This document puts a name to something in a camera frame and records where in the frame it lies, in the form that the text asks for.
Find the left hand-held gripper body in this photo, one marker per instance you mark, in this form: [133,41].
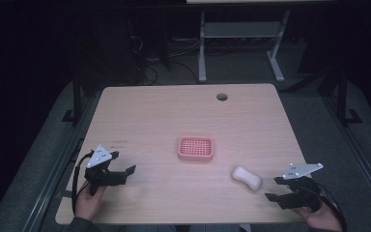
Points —
[98,158]

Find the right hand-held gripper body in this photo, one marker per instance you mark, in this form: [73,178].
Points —
[302,193]

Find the white soap bar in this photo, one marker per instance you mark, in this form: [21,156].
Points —
[247,178]

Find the pink soap dish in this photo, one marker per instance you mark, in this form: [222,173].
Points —
[195,148]

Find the person's right hand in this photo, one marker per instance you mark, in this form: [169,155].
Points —
[320,220]

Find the person's left hand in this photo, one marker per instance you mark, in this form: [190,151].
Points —
[88,204]

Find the black metal stand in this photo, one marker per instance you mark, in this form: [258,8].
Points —
[76,100]
[343,96]

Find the white metal stand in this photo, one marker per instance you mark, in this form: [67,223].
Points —
[241,29]

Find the metal floor rail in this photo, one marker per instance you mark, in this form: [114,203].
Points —
[357,151]
[53,174]

